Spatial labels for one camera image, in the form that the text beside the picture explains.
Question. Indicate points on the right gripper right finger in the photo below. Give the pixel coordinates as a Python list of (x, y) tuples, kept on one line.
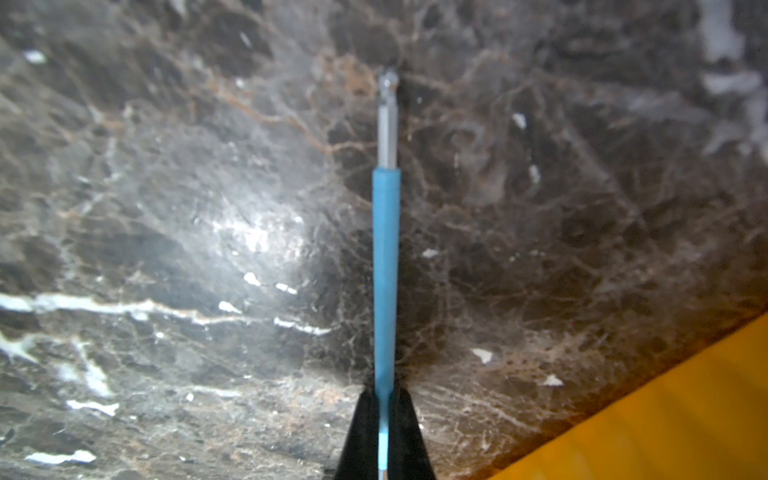
[(408, 457)]

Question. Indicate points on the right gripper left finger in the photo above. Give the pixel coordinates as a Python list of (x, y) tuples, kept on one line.
[(359, 457)]

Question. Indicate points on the blue hex key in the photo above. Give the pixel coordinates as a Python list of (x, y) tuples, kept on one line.
[(386, 186)]

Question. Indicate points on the yellow plastic storage box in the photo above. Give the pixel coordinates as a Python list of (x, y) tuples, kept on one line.
[(704, 419)]

